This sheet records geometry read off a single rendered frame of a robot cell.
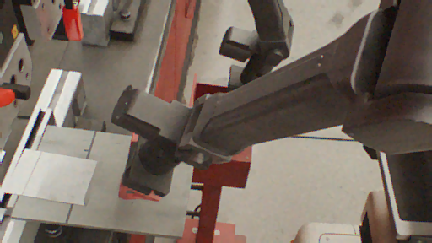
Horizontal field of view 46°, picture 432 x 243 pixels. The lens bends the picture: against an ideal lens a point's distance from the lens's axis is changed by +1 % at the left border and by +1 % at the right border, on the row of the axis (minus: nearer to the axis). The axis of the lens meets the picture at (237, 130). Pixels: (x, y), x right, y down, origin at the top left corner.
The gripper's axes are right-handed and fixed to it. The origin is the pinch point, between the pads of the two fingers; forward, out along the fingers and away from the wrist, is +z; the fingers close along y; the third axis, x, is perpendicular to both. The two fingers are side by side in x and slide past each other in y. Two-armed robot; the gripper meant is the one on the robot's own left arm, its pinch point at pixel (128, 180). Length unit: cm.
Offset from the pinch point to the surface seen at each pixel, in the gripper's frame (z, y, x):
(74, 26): -9.1, -16.0, -17.6
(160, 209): -1.6, 3.5, 5.9
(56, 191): 6.8, 2.7, -8.8
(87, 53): 22.3, -40.6, -8.9
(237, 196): 76, -58, 73
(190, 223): 74, -38, 53
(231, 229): 66, -38, 65
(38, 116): 11.5, -12.2, -14.9
